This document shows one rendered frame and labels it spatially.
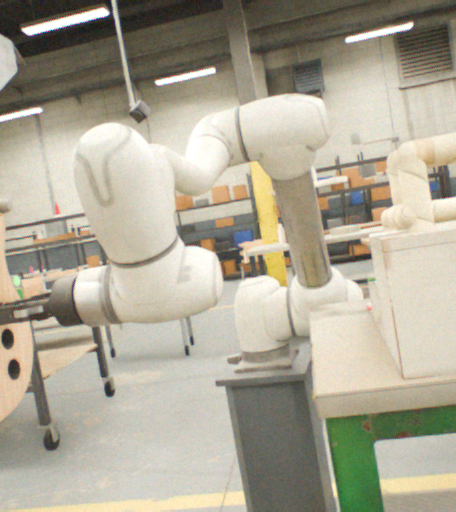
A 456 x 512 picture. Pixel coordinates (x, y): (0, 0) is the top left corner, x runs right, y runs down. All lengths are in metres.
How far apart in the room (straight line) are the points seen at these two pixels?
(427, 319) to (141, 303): 0.37
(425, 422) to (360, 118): 11.51
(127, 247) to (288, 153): 0.59
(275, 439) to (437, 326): 1.00
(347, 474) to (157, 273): 0.35
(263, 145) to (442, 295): 0.62
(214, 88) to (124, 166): 11.76
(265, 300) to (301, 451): 0.45
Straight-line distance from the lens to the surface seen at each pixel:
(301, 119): 1.12
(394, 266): 0.62
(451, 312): 0.64
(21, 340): 1.01
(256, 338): 1.52
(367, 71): 12.31
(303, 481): 1.62
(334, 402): 0.63
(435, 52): 12.59
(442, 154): 0.64
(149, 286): 0.67
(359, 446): 0.67
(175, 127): 12.36
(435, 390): 0.64
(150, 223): 0.63
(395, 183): 0.71
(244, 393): 1.54
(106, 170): 0.61
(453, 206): 0.80
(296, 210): 1.25
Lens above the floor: 1.15
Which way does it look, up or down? 3 degrees down
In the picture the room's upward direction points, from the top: 10 degrees counter-clockwise
